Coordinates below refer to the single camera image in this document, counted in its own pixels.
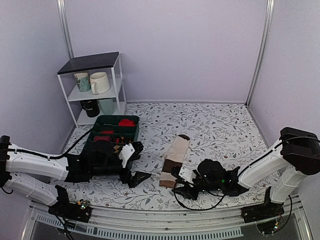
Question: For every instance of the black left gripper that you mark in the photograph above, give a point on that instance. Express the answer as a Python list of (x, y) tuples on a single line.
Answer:
[(135, 181)]

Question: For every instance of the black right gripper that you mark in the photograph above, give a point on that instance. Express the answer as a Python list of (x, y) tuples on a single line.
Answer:
[(187, 192)]

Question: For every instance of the cream and brown sock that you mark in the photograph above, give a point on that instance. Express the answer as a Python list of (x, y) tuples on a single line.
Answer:
[(174, 157)]

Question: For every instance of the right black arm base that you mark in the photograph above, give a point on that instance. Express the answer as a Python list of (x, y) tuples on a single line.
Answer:
[(262, 211)]

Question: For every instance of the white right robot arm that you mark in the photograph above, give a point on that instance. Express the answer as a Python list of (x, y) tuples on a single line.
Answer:
[(296, 150)]

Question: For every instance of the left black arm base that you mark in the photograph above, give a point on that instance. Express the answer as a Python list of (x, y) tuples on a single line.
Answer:
[(78, 211)]

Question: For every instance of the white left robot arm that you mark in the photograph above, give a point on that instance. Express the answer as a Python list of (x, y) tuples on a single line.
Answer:
[(18, 165)]

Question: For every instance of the argyle rolled sock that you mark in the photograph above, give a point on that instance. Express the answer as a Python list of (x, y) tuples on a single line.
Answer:
[(121, 139)]

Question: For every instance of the green divided organizer tray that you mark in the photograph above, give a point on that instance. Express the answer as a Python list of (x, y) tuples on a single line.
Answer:
[(110, 122)]

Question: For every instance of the dark red rolled sock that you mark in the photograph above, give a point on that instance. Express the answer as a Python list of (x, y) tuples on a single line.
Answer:
[(105, 138)]

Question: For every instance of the red rolled sock middle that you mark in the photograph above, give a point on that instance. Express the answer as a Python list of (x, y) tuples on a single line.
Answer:
[(106, 132)]

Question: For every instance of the red rolled sock back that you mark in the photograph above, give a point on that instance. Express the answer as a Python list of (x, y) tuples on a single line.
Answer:
[(126, 123)]

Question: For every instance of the floral table mat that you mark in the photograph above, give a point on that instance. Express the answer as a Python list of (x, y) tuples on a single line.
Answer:
[(221, 132)]

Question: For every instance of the pale green mug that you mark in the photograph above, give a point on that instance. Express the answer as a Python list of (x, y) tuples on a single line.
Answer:
[(107, 106)]

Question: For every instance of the black mug with lettering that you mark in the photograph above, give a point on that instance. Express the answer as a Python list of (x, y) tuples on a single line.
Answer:
[(91, 107)]

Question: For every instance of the cream ceramic mug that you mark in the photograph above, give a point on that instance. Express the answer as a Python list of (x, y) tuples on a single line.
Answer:
[(99, 82)]

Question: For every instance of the white shelf with black top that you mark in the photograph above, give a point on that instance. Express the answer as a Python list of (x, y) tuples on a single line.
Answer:
[(103, 62)]

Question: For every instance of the teal patterned mug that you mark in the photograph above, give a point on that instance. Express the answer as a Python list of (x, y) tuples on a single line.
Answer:
[(82, 81)]

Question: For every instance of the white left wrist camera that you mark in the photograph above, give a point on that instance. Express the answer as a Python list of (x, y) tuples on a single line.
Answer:
[(125, 154)]

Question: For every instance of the aluminium front rail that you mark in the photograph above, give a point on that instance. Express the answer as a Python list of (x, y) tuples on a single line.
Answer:
[(127, 224)]

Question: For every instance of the left aluminium corner post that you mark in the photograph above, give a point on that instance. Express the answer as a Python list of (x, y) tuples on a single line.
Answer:
[(61, 7)]

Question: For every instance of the aluminium corner post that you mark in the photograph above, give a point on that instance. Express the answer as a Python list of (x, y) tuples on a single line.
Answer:
[(270, 4), (61, 7)]

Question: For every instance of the right aluminium corner post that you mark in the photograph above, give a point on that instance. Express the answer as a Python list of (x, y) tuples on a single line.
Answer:
[(270, 4)]

